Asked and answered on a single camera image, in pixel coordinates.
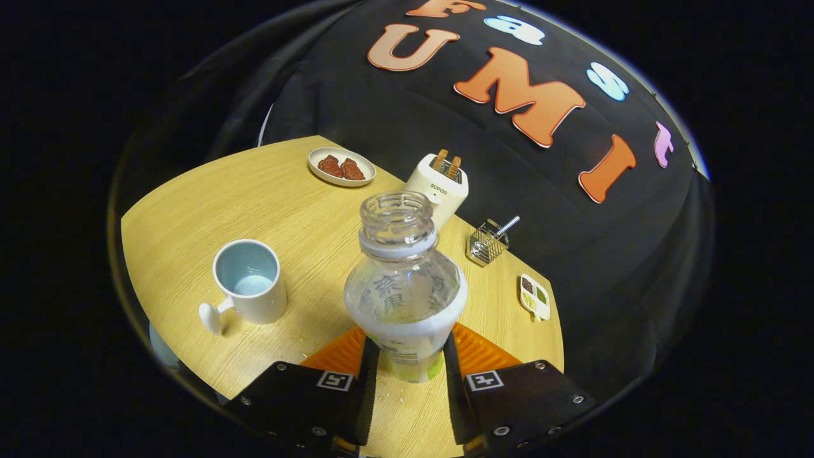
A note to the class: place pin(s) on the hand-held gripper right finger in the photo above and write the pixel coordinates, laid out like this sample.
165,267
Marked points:
453,394

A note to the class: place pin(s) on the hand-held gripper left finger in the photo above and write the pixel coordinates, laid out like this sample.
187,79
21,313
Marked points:
369,388

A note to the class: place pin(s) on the red-brown meat piece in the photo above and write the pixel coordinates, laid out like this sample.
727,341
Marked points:
351,170
330,166

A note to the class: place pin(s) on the white toaster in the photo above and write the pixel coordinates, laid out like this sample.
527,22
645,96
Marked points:
439,194

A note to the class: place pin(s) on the wooden table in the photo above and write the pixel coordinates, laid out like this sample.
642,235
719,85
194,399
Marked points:
305,210

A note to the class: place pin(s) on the white divided bean dish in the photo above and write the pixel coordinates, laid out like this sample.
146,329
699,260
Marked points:
535,299

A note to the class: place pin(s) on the small white round plate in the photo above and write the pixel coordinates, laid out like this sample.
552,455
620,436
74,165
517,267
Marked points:
318,166

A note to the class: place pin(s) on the toast slice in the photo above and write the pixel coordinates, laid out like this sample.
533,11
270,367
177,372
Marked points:
441,159
453,167

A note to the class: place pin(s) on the white cup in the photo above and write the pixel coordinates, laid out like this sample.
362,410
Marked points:
261,305

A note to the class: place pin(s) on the clear plastic juice bottle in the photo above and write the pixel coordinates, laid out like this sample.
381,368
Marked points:
404,292

